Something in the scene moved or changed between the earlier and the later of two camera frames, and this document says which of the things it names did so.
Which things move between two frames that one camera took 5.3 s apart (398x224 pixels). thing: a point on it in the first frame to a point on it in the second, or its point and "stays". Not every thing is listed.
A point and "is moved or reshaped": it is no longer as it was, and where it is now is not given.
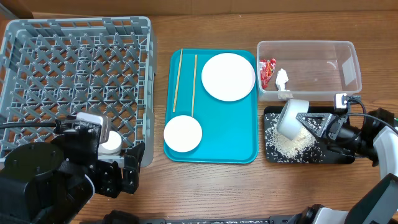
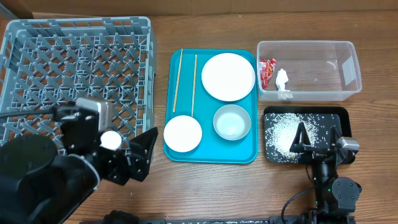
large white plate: x=228 y=77 stays
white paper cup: x=113 y=146 stays
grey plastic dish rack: x=53 y=69 stays
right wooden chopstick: x=193 y=100 stays
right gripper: x=325 y=119 to x=311 y=154
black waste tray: x=308 y=147 stays
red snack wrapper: x=267 y=66 stays
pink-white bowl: x=183 y=133 stays
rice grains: x=303 y=148 stays
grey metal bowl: x=288 y=124 to x=231 y=122
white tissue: x=281 y=79 is moved or reshaped
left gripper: x=111 y=181 to x=138 y=157
